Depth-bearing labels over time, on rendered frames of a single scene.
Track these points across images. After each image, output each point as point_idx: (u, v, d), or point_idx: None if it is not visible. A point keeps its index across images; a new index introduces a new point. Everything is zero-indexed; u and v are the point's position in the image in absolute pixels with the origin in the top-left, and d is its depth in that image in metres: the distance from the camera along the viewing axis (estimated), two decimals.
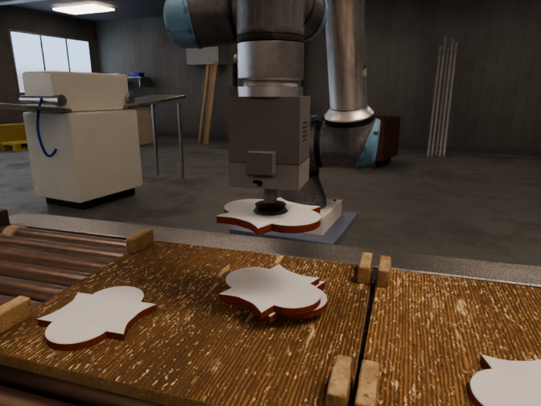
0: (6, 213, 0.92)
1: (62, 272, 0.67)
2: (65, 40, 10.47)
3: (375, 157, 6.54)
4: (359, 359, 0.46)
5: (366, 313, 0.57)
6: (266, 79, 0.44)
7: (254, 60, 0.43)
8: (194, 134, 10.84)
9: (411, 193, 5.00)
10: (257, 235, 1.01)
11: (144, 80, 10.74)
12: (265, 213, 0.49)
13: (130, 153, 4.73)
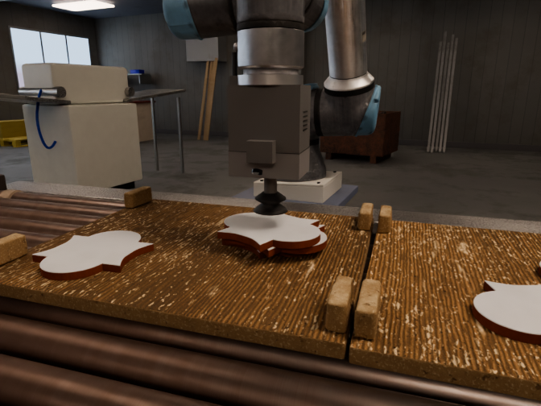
0: (3, 179, 0.91)
1: (59, 225, 0.66)
2: (65, 37, 10.46)
3: (375, 152, 6.53)
4: (360, 292, 0.45)
5: None
6: (266, 67, 0.43)
7: (254, 47, 0.43)
8: (194, 131, 10.83)
9: (412, 187, 5.00)
10: None
11: (144, 76, 10.74)
12: (265, 213, 0.49)
13: (130, 147, 4.72)
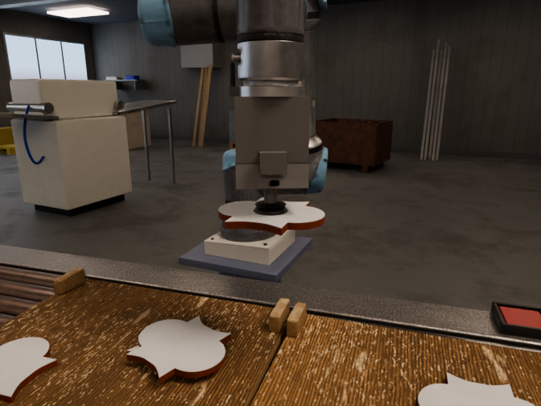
0: None
1: None
2: (60, 43, 10.48)
3: (367, 162, 6.54)
4: None
5: None
6: (278, 79, 0.44)
7: (266, 60, 0.43)
8: (189, 137, 10.85)
9: (401, 199, 5.01)
10: (204, 264, 1.01)
11: (139, 82, 10.75)
12: (270, 213, 0.49)
13: (119, 159, 4.74)
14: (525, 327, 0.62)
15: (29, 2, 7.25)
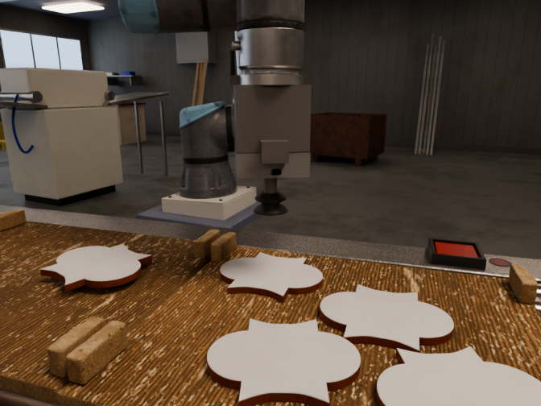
0: None
1: None
2: (56, 39, 10.48)
3: (361, 155, 6.54)
4: None
5: None
6: (279, 67, 0.44)
7: (267, 47, 0.43)
8: None
9: (392, 190, 5.01)
10: (160, 221, 1.01)
11: (135, 78, 10.75)
12: (271, 213, 0.49)
13: (109, 150, 4.74)
14: (453, 255, 0.62)
15: None
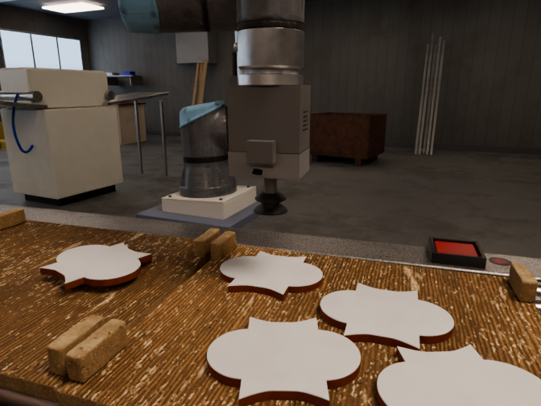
0: None
1: None
2: (56, 39, 10.48)
3: (361, 155, 6.54)
4: None
5: None
6: (266, 67, 0.43)
7: (254, 47, 0.43)
8: None
9: (392, 190, 5.01)
10: (160, 220, 1.01)
11: (135, 78, 10.75)
12: (265, 213, 0.49)
13: (109, 150, 4.73)
14: (453, 254, 0.62)
15: None
